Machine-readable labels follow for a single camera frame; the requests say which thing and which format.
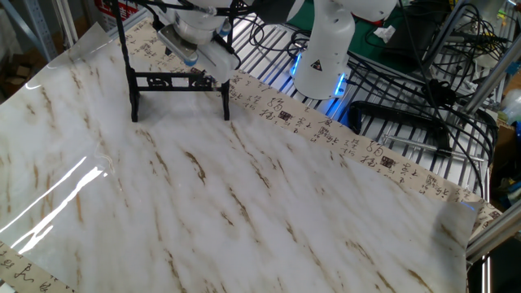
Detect clear plastic bag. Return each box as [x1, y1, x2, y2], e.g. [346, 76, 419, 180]
[501, 88, 521, 125]

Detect black ornate pen rack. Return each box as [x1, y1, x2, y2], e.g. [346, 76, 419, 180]
[108, 0, 238, 123]

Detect thick aluminium profile beam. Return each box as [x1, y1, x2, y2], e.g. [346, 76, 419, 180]
[465, 211, 521, 264]

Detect silver metal rod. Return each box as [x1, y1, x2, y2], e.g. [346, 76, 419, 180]
[381, 133, 485, 163]

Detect red white printed box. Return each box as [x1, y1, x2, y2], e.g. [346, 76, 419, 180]
[94, 0, 140, 22]

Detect black power adapter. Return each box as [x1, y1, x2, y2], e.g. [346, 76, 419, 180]
[421, 79, 458, 107]

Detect grey perforated shelf upright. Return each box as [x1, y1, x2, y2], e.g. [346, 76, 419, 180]
[0, 0, 59, 63]

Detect red marker pen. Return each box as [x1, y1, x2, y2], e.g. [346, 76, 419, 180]
[352, 11, 386, 28]

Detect black electronics box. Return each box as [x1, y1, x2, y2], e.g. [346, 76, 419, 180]
[382, 7, 439, 70]

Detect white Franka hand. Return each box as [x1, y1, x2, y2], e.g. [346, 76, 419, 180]
[164, 38, 243, 84]

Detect stacked cardboard boxes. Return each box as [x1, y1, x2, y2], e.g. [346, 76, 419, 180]
[0, 50, 36, 98]

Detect slanted aluminium profile bar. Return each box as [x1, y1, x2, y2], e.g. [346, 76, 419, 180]
[462, 42, 521, 116]

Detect green mat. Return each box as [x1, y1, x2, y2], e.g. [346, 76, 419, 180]
[287, 0, 412, 75]

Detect beige calligraphy print paper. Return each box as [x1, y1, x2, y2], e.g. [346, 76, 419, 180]
[0, 15, 504, 293]

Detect white metal post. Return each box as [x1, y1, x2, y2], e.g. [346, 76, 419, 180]
[52, 0, 79, 48]

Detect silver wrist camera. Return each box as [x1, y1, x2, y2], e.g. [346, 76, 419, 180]
[156, 24, 200, 68]

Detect glossy marble pattern mat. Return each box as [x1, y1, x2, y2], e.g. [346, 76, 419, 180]
[0, 22, 479, 293]

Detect tangled black cables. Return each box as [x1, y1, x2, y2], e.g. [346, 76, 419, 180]
[345, 0, 510, 200]

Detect crumpled white paper scrap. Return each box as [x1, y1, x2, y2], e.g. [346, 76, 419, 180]
[373, 24, 397, 44]

